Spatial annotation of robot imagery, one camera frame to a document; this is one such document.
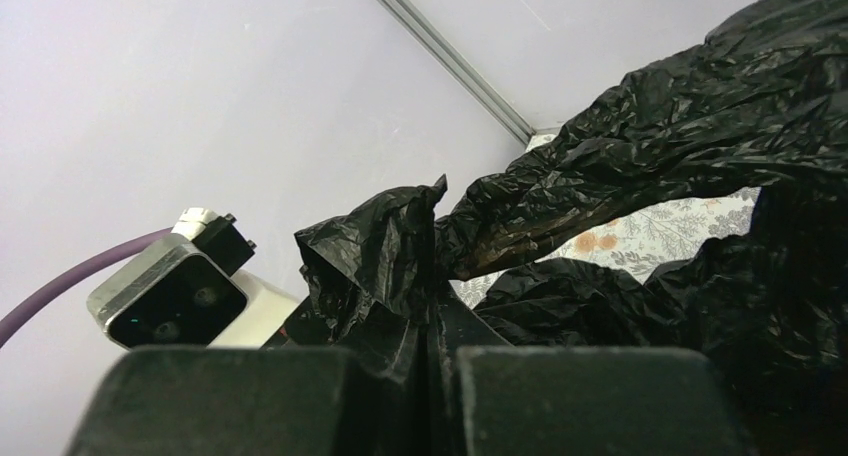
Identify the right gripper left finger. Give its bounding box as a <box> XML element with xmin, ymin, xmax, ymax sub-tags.
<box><xmin>67</xmin><ymin>306</ymin><xmax>419</xmax><ymax>455</ymax></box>

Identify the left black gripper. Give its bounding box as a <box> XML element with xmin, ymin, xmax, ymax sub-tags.
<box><xmin>261</xmin><ymin>298</ymin><xmax>331</xmax><ymax>349</ymax></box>

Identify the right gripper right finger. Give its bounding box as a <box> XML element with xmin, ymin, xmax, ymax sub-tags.
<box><xmin>427</xmin><ymin>289</ymin><xmax>756</xmax><ymax>455</ymax></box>

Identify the black trash bag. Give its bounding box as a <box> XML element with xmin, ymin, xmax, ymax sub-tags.
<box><xmin>296</xmin><ymin>0</ymin><xmax>847</xmax><ymax>455</ymax></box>

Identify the floral patterned table mat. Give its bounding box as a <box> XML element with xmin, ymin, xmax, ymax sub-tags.
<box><xmin>450</xmin><ymin>132</ymin><xmax>763</xmax><ymax>310</ymax></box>

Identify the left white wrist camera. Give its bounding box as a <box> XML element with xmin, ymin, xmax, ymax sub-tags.
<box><xmin>87</xmin><ymin>207</ymin><xmax>299</xmax><ymax>349</ymax></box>

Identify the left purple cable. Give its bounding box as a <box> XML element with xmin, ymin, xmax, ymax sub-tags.
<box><xmin>0</xmin><ymin>227</ymin><xmax>175</xmax><ymax>350</ymax></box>

